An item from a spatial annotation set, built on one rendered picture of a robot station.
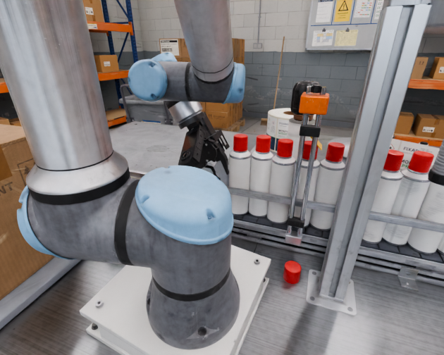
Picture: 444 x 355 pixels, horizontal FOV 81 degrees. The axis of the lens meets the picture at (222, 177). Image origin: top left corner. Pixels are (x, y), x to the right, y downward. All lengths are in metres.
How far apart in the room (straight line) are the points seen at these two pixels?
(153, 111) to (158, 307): 2.51
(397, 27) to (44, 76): 0.38
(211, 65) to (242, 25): 5.02
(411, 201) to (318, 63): 4.56
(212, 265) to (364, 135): 0.27
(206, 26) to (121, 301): 0.44
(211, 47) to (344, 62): 4.67
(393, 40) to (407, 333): 0.46
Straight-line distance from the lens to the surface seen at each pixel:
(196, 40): 0.43
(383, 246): 0.68
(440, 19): 0.41
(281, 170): 0.59
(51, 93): 0.31
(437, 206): 0.65
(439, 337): 0.63
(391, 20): 0.40
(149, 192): 0.31
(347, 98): 5.11
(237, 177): 0.62
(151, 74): 0.53
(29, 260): 0.67
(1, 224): 0.61
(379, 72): 0.40
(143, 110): 2.86
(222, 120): 4.12
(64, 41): 0.31
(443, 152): 0.51
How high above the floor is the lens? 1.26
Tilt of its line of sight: 26 degrees down
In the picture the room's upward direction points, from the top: straight up
